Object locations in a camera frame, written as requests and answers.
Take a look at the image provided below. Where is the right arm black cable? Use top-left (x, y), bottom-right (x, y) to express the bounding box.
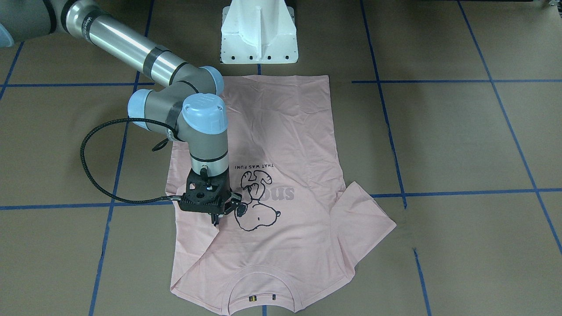
top-left (80, 118), bottom-right (185, 205)

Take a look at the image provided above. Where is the white mounting column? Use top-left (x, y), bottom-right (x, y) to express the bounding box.
top-left (220, 0), bottom-right (299, 65)

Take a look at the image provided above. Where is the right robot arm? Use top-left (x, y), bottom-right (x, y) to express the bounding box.
top-left (1, 0), bottom-right (247, 226)

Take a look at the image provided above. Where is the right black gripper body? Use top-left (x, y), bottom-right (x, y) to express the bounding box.
top-left (178, 169), bottom-right (243, 216)

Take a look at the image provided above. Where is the pink Snoopy t-shirt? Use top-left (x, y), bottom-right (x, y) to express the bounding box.
top-left (170, 75), bottom-right (396, 315)

